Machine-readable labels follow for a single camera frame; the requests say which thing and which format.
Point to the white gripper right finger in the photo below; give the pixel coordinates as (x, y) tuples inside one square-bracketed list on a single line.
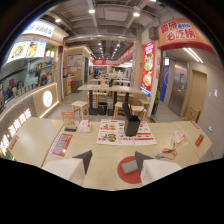
[(156, 170)]

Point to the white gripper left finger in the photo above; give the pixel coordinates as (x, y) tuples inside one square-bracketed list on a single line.
[(66, 168)]

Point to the orange standing sign card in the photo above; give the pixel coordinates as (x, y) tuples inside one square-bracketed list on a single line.
[(68, 118)]

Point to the laminated menu card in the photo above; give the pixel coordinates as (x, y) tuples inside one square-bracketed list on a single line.
[(116, 135)]

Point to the red rectangular table sticker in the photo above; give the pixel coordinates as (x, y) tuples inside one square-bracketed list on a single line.
[(61, 144)]

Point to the grey rectangular block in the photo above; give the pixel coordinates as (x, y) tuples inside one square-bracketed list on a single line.
[(128, 166)]

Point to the red round sticker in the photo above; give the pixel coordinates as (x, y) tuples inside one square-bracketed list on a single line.
[(128, 173)]

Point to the white red paper packet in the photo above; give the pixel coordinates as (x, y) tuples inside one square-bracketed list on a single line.
[(179, 136)]

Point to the tissue box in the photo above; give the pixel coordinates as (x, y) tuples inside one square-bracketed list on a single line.
[(84, 125)]

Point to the black chopstick holder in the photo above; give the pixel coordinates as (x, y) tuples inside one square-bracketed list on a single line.
[(132, 124)]

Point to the red small table sticker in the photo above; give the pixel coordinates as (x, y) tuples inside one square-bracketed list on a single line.
[(199, 140)]

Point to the wooden stool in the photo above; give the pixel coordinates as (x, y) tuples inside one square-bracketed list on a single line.
[(80, 108), (119, 110), (139, 111)]

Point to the black trash bin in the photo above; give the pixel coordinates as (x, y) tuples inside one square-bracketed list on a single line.
[(102, 108)]

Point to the wooden service counter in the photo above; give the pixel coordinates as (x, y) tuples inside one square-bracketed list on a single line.
[(25, 110)]

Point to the long wooden dining table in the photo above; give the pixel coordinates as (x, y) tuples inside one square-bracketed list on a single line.
[(106, 88)]

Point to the red vertical food banner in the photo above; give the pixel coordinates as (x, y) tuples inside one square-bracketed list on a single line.
[(148, 68)]

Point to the red hanging banner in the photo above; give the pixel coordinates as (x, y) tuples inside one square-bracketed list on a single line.
[(105, 62)]

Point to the white food photo sign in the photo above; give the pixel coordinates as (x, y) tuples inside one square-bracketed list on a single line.
[(26, 50)]

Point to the orange overhead shop sign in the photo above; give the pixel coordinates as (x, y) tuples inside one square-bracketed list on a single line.
[(183, 35)]

